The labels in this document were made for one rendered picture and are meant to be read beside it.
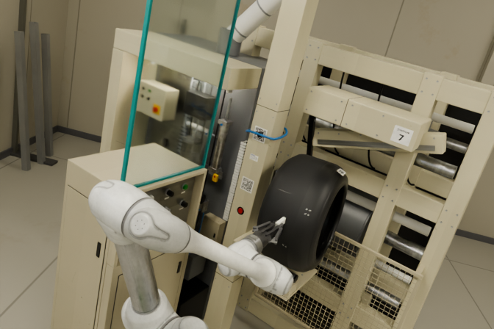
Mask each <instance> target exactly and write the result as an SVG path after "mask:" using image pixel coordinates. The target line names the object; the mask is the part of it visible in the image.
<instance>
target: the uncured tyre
mask: <svg viewBox="0 0 494 329"><path fill-rule="evenodd" d="M340 168H341V167H340V166H338V165H337V164H334V163H331V162H328V161H325V160H322V159H319V158H316V157H314V156H310V155H307V154H298V155H296V156H294V157H292V158H290V159H288V160H287V161H286V162H285V163H284V164H283V165H282V166H281V167H280V168H279V169H278V171H277V172H276V174H275V176H274V177H273V179H272V181H271V183H270V185H269V187H268V189H267V192H266V193H265V197H264V199H263V202H262V205H261V208H260V211H259V216H258V219H257V226H258V225H261V224H263V223H266V222H268V221H271V222H273V221H276V220H280V219H281V218H283V217H286V220H285V224H284V225H283V227H282V233H281V235H280V237H279V238H278V241H277V245H275V244H274V243H273V242H271V243H270V244H267V245H266V246H265V247H264V248H263V249H262V252H261V253H262V254H263V255H264V256H267V257H269V258H271V259H273V260H275V261H277V262H279V263H280V264H282V265H284V266H286V267H288V268H290V269H292V270H295V271H296V272H307V271H310V270H313V269H315V268H316V267H317V266H318V265H319V263H320V262H321V260H322V258H323V257H324V255H325V253H326V251H327V249H328V247H329V245H330V243H331V241H332V238H333V236H334V233H335V231H336V229H337V226H338V223H339V221H340V218H341V214H342V212H343V207H344V204H345V201H346V195H347V191H348V177H347V175H346V174H345V175H344V176H342V175H341V174H339V173H338V172H337V170H338V169H340ZM341 169H342V170H343V168H341ZM343 171H344V170H343ZM279 189H281V190H279ZM282 190H284V191H285V192H283V191H282ZM286 192H289V193H291V194H292V195H291V194H289V193H286ZM306 207H308V208H310V209H312V212H311V215H310V217H306V216H304V215H303V214H304V211H305V208H306ZM282 243H285V244H286V245H287V249H286V248H284V247H281V246H282Z"/></svg>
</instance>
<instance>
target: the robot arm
mask: <svg viewBox="0 0 494 329"><path fill-rule="evenodd" d="M88 204H89V207H90V210H91V213H92V214H93V216H94V217H95V218H96V220H97V222H98V223H99V225H100V226H101V228H102V229H103V231H104V233H105V234H106V236H107V238H108V239H109V240H110V241H111V242H114V245H115V249H116V252H117V254H118V259H119V262H120V265H121V269H122V272H123V276H124V280H125V282H126V287H127V289H128V293H129V298H128V299H127V300H126V302H125V303H124V305H123V308H122V310H121V318H122V321H123V325H124V327H125V328H126V329H209V328H208V326H207V324H206V323H205V322H204V321H203V320H201V319H199V318H198V317H192V316H187V317H180V316H179V315H178V314H177V313H176V312H175V311H174V309H173V307H172V306H171V304H170V303H169V301H168V298H167V297H166V295H165V293H164V292H163V291H161V290H160V289H158V288H157V282H156V278H155V274H154V268H153V265H152V261H151V255H150V252H149V249H150V250H154V251H157V252H161V253H195V254H197V255H200V256H203V257H205V258H207V259H209V260H212V261H214V262H217V263H218V269H219V270H220V272H221V273H222V274H223V275H224V276H226V277H232V276H236V275H241V276H244V277H247V278H248V279H250V280H251V282H252V283H253V284H254V285H256V286H258V287H259V288H261V289H263V290H265V291H267V292H270V293H272V294H277V295H284V294H287V293H288V292H289V291H290V288H291V286H292V285H293V275H292V274H291V272H290V271H289V270H288V269H287V268H286V267H284V266H283V265H281V264H280V263H279V262H277V261H275V260H273V259H271V258H269V257H267V256H263V255H261V254H260V253H261V252H262V249H263V248H264V247H265V246H266V245H267V244H270V243H271V242H273V243H274V244H275V245H277V241H278V238H279V237H280V235H281V233H282V227H283V225H284V224H285V220H286V217H283V218H281V219H280V220H276V221H273V222H271V221H268V222H266V223H263V224H261V225H258V226H254V227H253V230H252V232H253V234H249V235H247V236H246V237H244V238H243V239H241V240H240V241H239V242H235V243H234V244H232V245H230V246H229V247H225V246H223V245H221V244H219V243H217V242H215V241H213V240H211V239H209V238H207V237H205V236H203V235H201V234H199V233H198V232H196V231H194V230H193V229H192V228H191V227H190V226H189V225H188V224H187V223H186V222H184V221H182V220H180V219H179V218H178V217H176V216H174V215H172V214H171V213H170V212H169V211H168V210H167V209H165V208H164V207H163V206H161V205H160V204H159V203H158V202H156V201H155V200H153V199H152V198H150V197H149V196H148V195H147V194H146V193H145V192H143V191H142V190H140V189H138V188H137V187H134V186H132V185H131V184H128V183H126V182H125V181H119V180H106V181H102V182H99V183H97V185H95V186H94V188H92V190H91V192H90V195H89V198H88ZM276 232H277V234H276V235H275V237H274V238H273V239H271V237H272V236H273V235H274V234H275V233H276Z"/></svg>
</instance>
